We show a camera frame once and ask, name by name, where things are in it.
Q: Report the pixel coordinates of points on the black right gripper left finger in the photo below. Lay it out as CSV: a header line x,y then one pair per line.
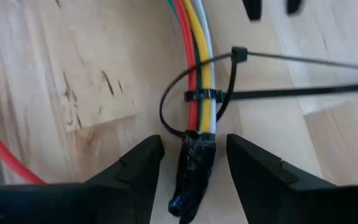
x,y
120,199

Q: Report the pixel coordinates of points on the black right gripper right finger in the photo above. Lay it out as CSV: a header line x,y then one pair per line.
x,y
275,199

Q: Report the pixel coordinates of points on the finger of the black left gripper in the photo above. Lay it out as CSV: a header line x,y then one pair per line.
x,y
294,6
253,9

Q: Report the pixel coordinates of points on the thin dark zip tie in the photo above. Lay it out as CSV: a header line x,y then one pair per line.
x,y
239,54

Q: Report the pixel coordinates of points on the black zip tie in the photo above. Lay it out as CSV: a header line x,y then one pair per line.
x,y
291,92

